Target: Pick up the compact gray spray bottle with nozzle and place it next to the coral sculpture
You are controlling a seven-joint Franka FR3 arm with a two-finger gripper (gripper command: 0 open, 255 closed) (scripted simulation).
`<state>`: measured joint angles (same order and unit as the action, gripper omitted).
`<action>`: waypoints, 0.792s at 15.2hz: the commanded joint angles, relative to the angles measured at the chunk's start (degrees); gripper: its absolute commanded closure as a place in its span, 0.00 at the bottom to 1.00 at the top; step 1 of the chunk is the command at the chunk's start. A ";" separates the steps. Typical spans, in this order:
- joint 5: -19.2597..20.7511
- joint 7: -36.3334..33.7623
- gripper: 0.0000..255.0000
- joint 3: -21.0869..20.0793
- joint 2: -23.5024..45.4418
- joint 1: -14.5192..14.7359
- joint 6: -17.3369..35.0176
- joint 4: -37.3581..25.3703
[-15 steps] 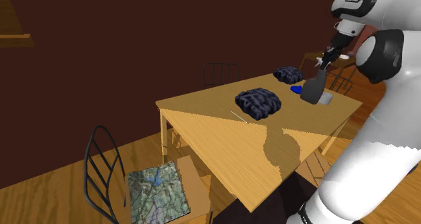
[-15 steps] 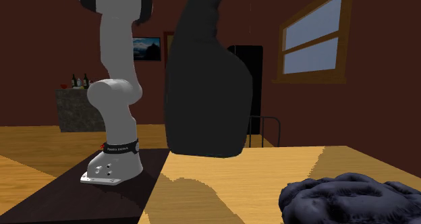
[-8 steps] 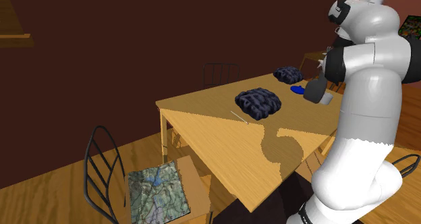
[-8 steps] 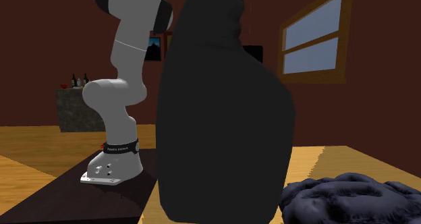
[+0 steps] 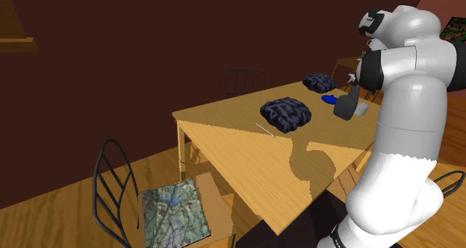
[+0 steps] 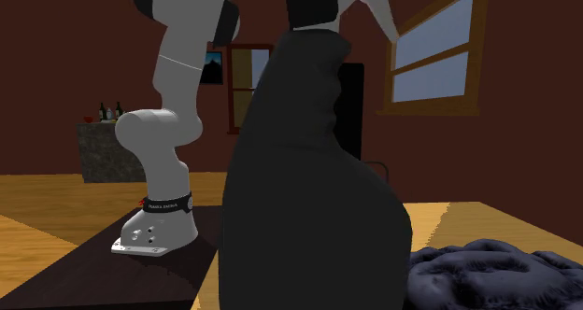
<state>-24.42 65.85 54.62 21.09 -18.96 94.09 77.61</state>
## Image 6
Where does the black upright flat panel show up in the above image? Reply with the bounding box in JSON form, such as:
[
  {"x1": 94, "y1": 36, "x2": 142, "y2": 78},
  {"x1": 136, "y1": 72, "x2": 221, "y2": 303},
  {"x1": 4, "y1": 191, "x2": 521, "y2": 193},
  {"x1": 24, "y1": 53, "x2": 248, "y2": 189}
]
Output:
[{"x1": 335, "y1": 62, "x2": 366, "y2": 162}]

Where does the narrow red framed window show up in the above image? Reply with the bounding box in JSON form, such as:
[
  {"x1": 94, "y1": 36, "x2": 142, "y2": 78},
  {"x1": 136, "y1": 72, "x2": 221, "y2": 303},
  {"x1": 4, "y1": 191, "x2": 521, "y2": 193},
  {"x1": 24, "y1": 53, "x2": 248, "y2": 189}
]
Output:
[{"x1": 226, "y1": 43, "x2": 275, "y2": 135}]

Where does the grey stone sideboard with bottles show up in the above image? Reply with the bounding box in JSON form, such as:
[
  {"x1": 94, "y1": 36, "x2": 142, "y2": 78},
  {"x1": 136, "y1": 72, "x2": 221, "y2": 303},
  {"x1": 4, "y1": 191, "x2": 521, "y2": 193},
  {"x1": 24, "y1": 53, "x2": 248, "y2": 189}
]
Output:
[{"x1": 76, "y1": 101, "x2": 149, "y2": 185}]

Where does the large wooden framed window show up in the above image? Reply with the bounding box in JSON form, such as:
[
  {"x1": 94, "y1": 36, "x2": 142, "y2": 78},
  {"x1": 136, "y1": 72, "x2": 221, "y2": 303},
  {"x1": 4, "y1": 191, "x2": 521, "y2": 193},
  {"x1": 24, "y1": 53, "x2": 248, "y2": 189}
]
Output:
[{"x1": 376, "y1": 0, "x2": 491, "y2": 118}]

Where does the dark robot stand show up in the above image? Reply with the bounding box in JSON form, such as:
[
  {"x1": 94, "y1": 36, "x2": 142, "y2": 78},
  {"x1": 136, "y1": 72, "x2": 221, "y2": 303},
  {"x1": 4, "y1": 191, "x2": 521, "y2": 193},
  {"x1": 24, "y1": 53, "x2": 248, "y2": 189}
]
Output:
[{"x1": 0, "y1": 204, "x2": 225, "y2": 310}]

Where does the dark blue crumpled blanket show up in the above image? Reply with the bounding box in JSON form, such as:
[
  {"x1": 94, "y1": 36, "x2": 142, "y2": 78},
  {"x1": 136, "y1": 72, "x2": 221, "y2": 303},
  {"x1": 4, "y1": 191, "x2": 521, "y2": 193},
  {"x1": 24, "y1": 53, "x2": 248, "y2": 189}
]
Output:
[{"x1": 403, "y1": 238, "x2": 583, "y2": 310}]

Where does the dark framed wall picture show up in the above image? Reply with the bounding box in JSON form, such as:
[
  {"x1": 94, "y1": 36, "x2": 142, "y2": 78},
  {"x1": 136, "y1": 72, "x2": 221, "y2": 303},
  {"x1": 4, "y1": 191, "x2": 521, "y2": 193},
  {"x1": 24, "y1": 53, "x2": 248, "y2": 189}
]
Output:
[{"x1": 198, "y1": 49, "x2": 225, "y2": 86}]

